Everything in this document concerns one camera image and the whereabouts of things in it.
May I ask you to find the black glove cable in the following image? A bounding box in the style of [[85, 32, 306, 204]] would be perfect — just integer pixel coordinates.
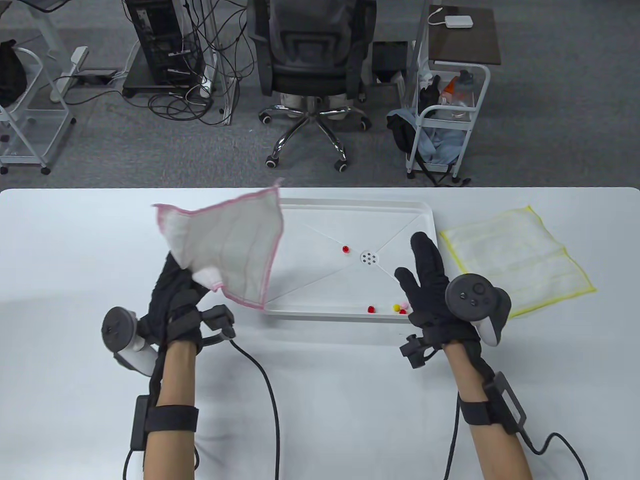
[[220, 337, 281, 480], [442, 394, 591, 480]]

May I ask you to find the black armband sensor box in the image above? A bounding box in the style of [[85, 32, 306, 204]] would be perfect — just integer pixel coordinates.
[[459, 372, 527, 435], [131, 395, 200, 451]]

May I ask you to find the yellow-edged white dish cloth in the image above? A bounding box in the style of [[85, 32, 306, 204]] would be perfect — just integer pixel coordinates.
[[439, 205, 597, 320]]

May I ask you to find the black computer tower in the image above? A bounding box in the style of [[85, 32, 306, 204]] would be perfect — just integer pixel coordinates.
[[125, 0, 205, 86]]

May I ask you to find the person's left hand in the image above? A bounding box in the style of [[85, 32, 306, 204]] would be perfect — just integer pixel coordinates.
[[137, 252, 211, 351]]

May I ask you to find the person's right forearm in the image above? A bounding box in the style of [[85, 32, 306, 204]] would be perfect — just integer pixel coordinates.
[[442, 340, 533, 480]]

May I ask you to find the black tower stand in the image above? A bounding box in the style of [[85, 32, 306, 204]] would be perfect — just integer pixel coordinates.
[[122, 67, 213, 98]]

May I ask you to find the white metal cart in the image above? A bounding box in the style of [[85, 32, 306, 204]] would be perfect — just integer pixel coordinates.
[[406, 62, 492, 180], [0, 47, 77, 175]]

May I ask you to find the blue cloth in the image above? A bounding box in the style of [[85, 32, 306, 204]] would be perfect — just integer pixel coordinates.
[[417, 127, 463, 166]]

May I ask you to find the white plastic tray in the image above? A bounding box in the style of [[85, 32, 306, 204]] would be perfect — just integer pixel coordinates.
[[262, 198, 447, 325]]

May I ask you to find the clear bottle grey cap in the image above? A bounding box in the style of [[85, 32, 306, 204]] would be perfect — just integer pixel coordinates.
[[452, 70, 476, 121]]

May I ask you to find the silver desk leg frame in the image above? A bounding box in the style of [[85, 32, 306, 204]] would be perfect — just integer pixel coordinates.
[[202, 0, 237, 126]]

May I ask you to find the black office chair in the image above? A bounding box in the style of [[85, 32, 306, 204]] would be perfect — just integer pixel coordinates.
[[247, 0, 378, 173]]

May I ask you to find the pink-edged white dish cloth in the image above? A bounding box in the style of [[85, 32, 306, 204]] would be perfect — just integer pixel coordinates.
[[152, 178, 285, 312]]

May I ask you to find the grey white hand controller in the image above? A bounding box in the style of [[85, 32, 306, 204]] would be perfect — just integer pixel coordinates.
[[445, 274, 512, 347], [101, 306, 158, 377]]

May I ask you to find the black bin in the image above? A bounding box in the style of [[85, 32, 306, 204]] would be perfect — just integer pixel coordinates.
[[372, 41, 408, 83]]

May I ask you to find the brown side table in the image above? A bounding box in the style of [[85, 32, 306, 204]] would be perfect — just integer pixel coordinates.
[[428, 5, 502, 66]]

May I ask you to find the person's right hand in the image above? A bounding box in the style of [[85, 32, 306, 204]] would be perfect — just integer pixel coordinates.
[[395, 232, 483, 351]]

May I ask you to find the white desk foot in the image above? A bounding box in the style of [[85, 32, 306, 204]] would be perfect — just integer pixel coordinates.
[[50, 46, 89, 103]]

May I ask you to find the black bag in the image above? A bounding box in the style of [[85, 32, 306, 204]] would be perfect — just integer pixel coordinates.
[[0, 40, 27, 108]]

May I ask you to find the tangle of black cables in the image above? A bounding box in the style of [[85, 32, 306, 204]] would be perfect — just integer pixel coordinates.
[[125, 0, 253, 126]]

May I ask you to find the person's left forearm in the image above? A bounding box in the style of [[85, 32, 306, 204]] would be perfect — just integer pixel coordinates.
[[142, 342, 198, 480]]

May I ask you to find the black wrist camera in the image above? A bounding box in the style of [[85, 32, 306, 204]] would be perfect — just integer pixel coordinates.
[[399, 334, 437, 370], [201, 305, 237, 342]]

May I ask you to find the black backpack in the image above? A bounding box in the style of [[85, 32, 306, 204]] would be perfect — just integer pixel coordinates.
[[386, 112, 471, 188]]

